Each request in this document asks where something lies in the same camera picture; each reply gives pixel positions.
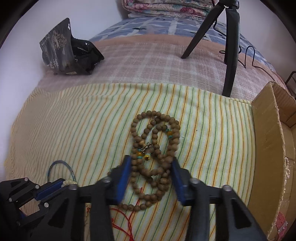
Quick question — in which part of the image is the blue thin bangle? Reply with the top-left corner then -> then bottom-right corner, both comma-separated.
47,160 -> 77,187

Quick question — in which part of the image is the red strap watch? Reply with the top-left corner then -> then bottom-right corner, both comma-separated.
275,212 -> 287,240

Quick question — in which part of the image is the green pendant red string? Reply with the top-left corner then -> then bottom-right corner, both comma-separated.
86,206 -> 139,241

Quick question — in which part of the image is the brown wooden bead necklace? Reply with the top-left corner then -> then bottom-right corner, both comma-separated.
119,110 -> 181,212

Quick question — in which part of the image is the cardboard box tray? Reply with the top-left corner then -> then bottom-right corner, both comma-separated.
248,82 -> 295,240

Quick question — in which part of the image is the yellow striped cloth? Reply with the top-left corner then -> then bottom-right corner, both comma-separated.
4,82 -> 258,241

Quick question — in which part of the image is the black snack bag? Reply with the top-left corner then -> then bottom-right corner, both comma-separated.
40,18 -> 104,75

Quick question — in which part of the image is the beige plaid blanket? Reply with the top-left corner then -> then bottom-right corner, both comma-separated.
36,34 -> 287,102

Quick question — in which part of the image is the black tripod stand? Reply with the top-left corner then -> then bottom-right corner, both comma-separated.
181,1 -> 240,97

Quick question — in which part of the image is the blue patterned bedsheet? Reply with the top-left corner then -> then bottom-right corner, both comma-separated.
90,16 -> 275,72

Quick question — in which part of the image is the floral folded quilt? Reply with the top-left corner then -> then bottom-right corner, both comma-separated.
121,0 -> 218,18

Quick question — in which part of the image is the black power cable with remote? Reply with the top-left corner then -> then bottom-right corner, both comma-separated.
212,21 -> 282,80

